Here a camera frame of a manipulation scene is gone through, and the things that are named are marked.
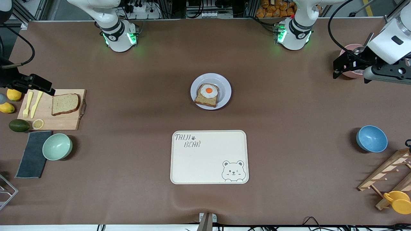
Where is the plain bread slice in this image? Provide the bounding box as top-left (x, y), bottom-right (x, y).
top-left (51, 93), bottom-right (80, 116)

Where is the pale round plate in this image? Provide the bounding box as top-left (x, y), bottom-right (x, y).
top-left (190, 73), bottom-right (232, 110)

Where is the fried egg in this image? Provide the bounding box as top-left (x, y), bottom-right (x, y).
top-left (200, 84), bottom-right (219, 99)

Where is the pink bowl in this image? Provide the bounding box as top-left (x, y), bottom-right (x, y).
top-left (340, 44), bottom-right (370, 79)

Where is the round yellow lemon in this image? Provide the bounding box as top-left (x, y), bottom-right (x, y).
top-left (6, 89), bottom-right (22, 101)

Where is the metal ladle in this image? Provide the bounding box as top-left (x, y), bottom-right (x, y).
top-left (352, 32), bottom-right (375, 55)

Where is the yellow plastic knife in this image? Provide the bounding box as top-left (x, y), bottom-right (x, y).
top-left (31, 91), bottom-right (44, 119)

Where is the yellow plastic fork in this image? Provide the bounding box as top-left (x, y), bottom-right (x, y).
top-left (22, 91), bottom-right (34, 119)

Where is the wooden cutting board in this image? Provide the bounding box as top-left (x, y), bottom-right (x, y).
top-left (17, 89), bottom-right (87, 131)

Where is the green avocado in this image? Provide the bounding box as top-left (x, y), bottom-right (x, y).
top-left (9, 119), bottom-right (30, 133)

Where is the mint green bowl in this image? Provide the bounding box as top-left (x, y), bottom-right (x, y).
top-left (42, 133), bottom-right (73, 161)

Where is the dark grey cloth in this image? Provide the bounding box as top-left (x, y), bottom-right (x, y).
top-left (15, 131), bottom-right (53, 179)

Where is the blue bowl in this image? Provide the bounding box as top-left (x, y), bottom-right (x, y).
top-left (356, 125), bottom-right (388, 153)

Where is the brown table mat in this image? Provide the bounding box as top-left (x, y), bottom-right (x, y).
top-left (0, 18), bottom-right (411, 227)

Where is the orange snack bag pile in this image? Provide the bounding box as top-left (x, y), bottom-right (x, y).
top-left (256, 0), bottom-right (296, 18)

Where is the wooden drying rack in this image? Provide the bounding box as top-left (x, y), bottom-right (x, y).
top-left (357, 148), bottom-right (411, 211)

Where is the yellow cup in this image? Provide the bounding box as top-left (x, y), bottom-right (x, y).
top-left (383, 191), bottom-right (411, 215)

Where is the cream bear print tray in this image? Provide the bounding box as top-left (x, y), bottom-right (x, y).
top-left (170, 130), bottom-right (249, 185)

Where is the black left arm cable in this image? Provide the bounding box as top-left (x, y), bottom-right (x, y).
top-left (328, 0), bottom-right (373, 63)

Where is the aluminium cell frame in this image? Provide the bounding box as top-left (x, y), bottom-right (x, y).
top-left (6, 0), bottom-right (48, 28)

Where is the white wire rack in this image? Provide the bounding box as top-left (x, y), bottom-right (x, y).
top-left (0, 173), bottom-right (19, 211)

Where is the grey metal bracket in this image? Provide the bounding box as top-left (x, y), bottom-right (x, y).
top-left (197, 212), bottom-right (217, 231)

